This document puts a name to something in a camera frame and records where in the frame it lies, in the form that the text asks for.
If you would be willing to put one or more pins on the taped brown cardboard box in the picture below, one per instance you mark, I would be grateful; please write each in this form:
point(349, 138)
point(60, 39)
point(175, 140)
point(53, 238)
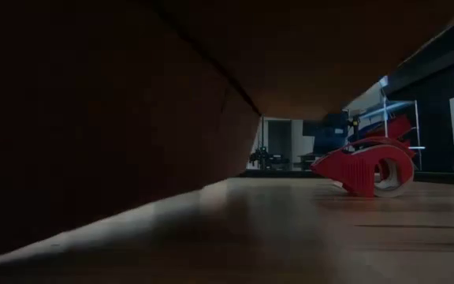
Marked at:
point(93, 118)

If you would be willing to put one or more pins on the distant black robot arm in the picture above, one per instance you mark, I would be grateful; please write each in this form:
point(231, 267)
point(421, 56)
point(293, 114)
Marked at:
point(260, 158)

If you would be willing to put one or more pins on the grey door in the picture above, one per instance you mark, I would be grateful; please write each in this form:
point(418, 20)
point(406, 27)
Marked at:
point(280, 146)

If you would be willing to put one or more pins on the dark desk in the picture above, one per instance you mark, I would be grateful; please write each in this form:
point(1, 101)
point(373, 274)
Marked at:
point(307, 157)

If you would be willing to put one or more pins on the black monitor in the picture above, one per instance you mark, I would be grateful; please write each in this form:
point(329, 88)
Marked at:
point(329, 134)

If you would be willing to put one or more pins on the small red blue package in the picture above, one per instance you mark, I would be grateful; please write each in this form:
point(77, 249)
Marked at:
point(353, 169)

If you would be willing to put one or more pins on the metal rack with red bins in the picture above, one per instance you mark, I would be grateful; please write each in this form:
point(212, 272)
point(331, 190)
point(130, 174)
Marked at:
point(400, 126)

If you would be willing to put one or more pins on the distant black station frame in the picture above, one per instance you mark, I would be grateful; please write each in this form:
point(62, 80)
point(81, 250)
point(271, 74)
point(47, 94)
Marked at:
point(263, 130)

